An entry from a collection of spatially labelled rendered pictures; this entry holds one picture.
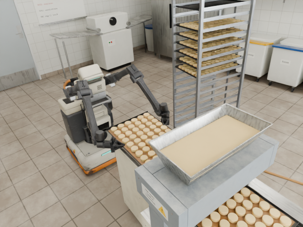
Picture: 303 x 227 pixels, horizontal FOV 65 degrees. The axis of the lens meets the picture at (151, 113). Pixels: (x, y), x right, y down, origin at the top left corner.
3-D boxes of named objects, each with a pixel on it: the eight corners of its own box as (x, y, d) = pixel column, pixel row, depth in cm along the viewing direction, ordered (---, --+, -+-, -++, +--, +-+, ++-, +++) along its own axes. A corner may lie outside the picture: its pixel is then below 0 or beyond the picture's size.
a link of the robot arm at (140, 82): (138, 72, 211) (128, 77, 206) (140, 69, 206) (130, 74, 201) (164, 112, 213) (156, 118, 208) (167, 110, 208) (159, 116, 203)
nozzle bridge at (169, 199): (267, 185, 145) (280, 141, 127) (178, 261, 110) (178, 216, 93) (224, 156, 168) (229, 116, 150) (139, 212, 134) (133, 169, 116)
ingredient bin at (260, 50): (232, 77, 487) (237, 39, 446) (248, 68, 522) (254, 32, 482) (258, 84, 451) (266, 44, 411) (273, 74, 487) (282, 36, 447)
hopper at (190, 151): (267, 146, 124) (273, 124, 117) (190, 202, 98) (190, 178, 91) (223, 122, 145) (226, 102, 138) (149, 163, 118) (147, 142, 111)
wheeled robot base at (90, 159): (66, 149, 314) (61, 133, 301) (108, 130, 345) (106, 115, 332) (87, 179, 267) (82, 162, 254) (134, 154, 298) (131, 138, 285)
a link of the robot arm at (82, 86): (89, 77, 182) (75, 79, 177) (92, 94, 183) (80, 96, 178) (77, 86, 221) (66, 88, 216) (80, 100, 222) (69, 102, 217)
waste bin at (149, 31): (168, 48, 687) (167, 24, 653) (154, 53, 658) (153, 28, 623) (155, 45, 723) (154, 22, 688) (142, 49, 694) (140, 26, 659)
